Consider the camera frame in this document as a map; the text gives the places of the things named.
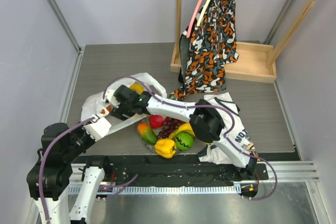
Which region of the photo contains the red fake dragon fruit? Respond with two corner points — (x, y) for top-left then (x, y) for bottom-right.
(149, 115), (166, 129)

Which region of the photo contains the green orange fake mango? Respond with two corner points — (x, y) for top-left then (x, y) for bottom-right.
(137, 123), (158, 145)

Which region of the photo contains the white plastic bag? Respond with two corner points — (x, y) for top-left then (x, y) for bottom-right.
(81, 72), (167, 141)

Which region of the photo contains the purple fake grape bunch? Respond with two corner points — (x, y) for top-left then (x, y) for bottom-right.
(157, 116), (184, 140)

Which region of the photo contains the yellow fake bell pepper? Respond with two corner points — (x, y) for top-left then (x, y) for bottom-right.
(154, 138), (177, 158)

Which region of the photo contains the yellow fake banana bunch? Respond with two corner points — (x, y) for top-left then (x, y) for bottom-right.
(169, 123), (195, 140)

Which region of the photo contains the green fake watermelon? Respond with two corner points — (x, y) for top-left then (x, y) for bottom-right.
(174, 132), (194, 151)

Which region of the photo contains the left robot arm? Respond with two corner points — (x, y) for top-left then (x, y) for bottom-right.
(26, 122), (112, 223)

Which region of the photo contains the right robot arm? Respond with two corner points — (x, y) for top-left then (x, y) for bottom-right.
(104, 85), (257, 179)

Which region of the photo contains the single yellow fake banana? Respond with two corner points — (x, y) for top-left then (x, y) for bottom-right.
(130, 82), (144, 94)

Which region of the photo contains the fake orange fruit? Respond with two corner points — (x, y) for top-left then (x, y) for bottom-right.
(100, 106), (111, 116)

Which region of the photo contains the round glass plate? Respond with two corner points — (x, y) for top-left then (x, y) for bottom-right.
(142, 140), (181, 155)

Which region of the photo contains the zebra striped garment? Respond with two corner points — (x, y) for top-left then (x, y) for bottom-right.
(178, 30), (190, 84)

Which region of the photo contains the camouflage patterned garment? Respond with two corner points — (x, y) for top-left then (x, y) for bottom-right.
(169, 0), (239, 101)

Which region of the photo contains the white navy-trimmed tank top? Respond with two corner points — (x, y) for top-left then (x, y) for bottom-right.
(197, 92), (255, 164)

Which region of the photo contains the cream clothes hanger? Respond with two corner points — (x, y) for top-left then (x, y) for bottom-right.
(195, 0), (233, 27)

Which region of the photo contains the wooden clothes rack base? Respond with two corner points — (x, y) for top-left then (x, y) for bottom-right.
(170, 0), (336, 84)

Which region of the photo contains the pink clothes hanger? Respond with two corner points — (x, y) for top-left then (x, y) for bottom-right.
(185, 0), (222, 38)

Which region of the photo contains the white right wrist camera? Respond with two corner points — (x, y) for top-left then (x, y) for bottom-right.
(102, 89), (120, 108)

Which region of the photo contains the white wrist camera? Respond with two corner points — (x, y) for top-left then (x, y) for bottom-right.
(102, 89), (120, 108)
(83, 114), (111, 142)

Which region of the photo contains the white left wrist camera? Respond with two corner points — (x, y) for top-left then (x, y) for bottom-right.
(83, 114), (111, 142)

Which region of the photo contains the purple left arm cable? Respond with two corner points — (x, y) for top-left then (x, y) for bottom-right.
(38, 118), (139, 224)

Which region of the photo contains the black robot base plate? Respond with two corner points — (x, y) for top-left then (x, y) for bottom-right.
(73, 154), (269, 186)

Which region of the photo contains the white slotted cable duct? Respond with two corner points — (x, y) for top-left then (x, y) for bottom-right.
(68, 185), (242, 196)

